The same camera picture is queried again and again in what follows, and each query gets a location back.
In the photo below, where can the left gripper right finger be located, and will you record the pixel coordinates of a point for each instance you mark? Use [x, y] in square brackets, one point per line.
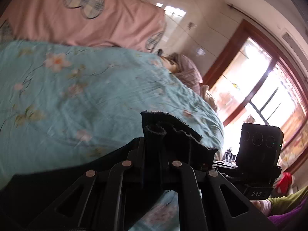
[208, 201]

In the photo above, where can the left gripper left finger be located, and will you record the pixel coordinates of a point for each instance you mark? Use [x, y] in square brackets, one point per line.
[102, 195]

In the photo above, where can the black knit pants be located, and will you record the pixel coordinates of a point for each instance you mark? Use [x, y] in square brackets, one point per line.
[166, 139]

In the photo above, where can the pink striped clothing pile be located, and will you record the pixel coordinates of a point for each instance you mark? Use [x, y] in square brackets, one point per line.
[187, 72]

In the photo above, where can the person's right hand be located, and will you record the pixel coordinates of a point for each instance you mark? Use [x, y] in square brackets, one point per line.
[265, 206]

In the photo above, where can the olive green right sleeve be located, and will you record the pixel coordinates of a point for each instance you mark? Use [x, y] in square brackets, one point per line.
[286, 204]

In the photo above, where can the red-brown framed window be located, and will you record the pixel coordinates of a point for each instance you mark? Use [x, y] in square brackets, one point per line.
[253, 81]

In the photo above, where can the light blue floral bedsheet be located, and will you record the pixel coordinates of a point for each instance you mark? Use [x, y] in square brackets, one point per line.
[66, 106]

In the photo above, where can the pink heart-pattern quilt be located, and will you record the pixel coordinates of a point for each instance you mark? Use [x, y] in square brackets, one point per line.
[131, 24]

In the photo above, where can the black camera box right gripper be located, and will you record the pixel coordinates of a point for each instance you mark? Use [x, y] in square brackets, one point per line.
[260, 146]

